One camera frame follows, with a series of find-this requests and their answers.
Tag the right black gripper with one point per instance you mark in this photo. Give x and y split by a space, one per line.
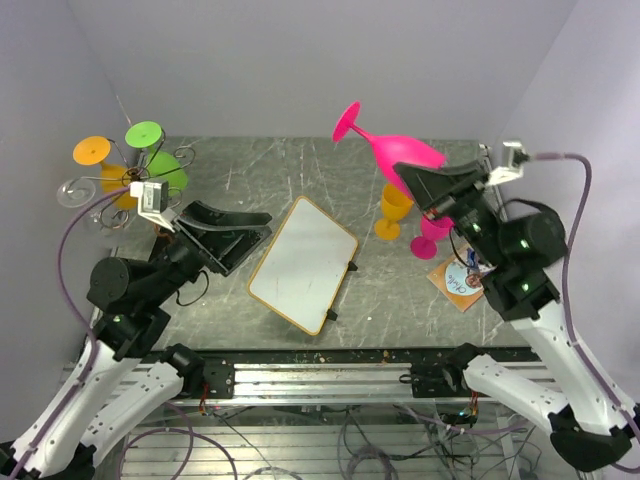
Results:
427 182

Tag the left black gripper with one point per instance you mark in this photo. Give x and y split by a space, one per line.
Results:
225 247

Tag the orange wine glass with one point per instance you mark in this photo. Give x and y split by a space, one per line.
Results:
94 150
395 206

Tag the pink wine glass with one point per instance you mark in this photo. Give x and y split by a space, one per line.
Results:
425 246
389 150

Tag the clear wine glass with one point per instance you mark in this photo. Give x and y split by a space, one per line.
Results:
105 219

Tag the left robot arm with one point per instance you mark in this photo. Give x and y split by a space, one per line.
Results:
80 425

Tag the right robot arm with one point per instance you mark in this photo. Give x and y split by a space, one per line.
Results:
590 422

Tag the green wine glass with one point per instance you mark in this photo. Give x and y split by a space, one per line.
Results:
149 137

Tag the black wine glass rack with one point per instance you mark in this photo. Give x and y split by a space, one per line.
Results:
125 201

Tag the orange wine glass on rack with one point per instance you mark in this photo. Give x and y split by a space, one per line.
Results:
94 150

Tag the orange framed whiteboard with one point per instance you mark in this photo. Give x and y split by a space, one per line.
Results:
303 268

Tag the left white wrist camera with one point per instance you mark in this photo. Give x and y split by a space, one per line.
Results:
152 202

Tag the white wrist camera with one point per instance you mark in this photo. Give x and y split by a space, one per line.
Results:
152 202
514 157

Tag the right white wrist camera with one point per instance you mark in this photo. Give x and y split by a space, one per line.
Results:
514 157

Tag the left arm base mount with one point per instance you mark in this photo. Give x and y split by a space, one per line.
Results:
208 378

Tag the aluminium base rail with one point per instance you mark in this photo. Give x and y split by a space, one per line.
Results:
321 384

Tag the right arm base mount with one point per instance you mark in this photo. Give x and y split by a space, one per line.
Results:
444 378

